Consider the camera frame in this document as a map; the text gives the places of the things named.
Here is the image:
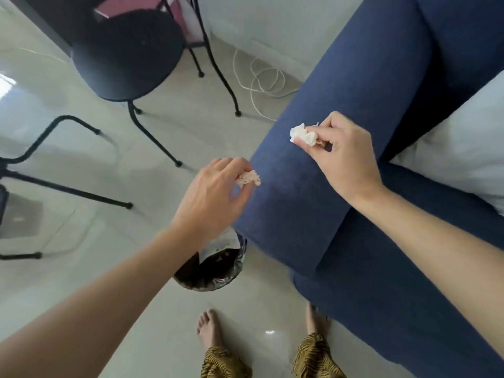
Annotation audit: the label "person's left hand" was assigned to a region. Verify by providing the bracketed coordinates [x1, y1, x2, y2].
[170, 157, 255, 249]

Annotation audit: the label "person's right hand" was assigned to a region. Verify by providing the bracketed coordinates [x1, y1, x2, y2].
[293, 111, 386, 208]

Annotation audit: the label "white tissue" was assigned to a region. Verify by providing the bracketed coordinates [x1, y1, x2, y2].
[290, 122, 328, 148]

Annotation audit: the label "small beige tissue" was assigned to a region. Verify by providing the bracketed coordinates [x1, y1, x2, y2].
[235, 170, 261, 189]

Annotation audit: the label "person's left forearm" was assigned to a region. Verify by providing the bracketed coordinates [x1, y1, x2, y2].
[0, 227, 206, 378]

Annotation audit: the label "person's right forearm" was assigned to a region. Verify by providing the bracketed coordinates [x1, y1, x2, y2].
[353, 186, 504, 360]

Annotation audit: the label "white paper scrap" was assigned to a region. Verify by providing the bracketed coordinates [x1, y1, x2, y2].
[198, 227, 242, 265]

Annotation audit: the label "bin with black bag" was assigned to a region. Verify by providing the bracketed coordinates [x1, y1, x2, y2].
[173, 228, 248, 292]

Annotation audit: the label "blue fabric sofa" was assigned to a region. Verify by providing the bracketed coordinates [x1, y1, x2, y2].
[234, 0, 504, 378]

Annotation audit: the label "black metal stand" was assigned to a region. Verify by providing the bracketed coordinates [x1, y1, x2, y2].
[159, 0, 242, 117]

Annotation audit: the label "person's left foot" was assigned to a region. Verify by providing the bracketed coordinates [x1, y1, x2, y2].
[196, 309, 226, 351]

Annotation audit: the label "person's foot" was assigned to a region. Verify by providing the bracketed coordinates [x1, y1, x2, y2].
[306, 302, 332, 340]
[196, 309, 226, 351]

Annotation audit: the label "person's right foot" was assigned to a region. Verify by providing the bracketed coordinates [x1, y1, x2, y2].
[306, 302, 332, 340]

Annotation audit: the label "white cushion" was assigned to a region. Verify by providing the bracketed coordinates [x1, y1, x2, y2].
[390, 70, 504, 217]

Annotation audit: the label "yellow patterned trousers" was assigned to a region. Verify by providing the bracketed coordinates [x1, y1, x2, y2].
[200, 332, 348, 378]

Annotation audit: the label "black round-seat chair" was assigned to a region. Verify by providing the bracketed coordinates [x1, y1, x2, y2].
[71, 9, 186, 168]

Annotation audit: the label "pink box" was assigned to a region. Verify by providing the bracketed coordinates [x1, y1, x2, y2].
[94, 0, 203, 44]

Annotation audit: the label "dark table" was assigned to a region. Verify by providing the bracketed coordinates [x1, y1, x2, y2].
[0, 0, 99, 56]

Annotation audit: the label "white cable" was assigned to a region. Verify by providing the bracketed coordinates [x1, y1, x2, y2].
[232, 47, 301, 122]

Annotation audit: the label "black metal chair frame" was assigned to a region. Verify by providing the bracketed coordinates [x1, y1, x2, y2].
[0, 115, 134, 260]

